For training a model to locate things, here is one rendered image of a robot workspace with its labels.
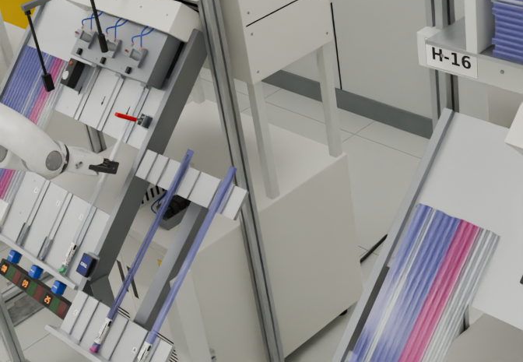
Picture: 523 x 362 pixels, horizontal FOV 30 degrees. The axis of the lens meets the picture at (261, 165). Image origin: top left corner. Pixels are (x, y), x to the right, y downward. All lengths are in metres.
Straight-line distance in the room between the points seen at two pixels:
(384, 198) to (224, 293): 1.23
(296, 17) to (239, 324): 0.91
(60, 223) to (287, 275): 0.74
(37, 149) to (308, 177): 0.96
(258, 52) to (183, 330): 0.76
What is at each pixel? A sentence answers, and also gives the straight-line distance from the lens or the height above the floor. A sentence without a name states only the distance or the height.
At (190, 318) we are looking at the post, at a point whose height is 0.68.
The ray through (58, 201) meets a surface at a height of 0.83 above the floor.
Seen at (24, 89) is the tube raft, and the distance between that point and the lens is 2.89.
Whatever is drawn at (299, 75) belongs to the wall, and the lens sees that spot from 4.65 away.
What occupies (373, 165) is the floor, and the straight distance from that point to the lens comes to 4.07.
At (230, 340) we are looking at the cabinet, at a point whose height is 0.27.
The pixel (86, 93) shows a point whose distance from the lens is 2.68.
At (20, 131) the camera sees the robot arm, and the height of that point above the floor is 1.19.
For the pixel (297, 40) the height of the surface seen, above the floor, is 1.05.
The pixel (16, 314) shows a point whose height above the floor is 0.01.
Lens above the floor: 2.17
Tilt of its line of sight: 31 degrees down
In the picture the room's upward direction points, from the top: 10 degrees counter-clockwise
